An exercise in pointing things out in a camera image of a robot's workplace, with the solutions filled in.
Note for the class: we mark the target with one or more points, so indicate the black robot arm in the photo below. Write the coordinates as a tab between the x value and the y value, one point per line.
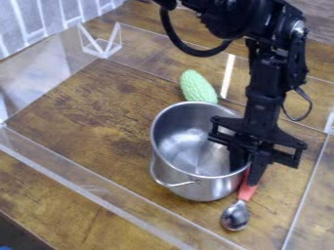
273	26

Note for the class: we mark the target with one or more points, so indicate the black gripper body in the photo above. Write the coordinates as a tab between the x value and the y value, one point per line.
286	148

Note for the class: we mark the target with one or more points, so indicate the green bitter gourd toy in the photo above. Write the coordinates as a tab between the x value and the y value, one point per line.
196	87

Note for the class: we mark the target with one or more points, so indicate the pink handled metal spoon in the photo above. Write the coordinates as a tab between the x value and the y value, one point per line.
237	215

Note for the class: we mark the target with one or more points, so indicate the stainless steel pot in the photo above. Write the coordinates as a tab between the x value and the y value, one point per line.
189	164

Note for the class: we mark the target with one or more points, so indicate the clear acrylic enclosure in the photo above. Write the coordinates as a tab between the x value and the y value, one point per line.
79	96

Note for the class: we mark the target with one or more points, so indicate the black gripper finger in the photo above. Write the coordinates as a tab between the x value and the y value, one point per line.
240	157
262	159

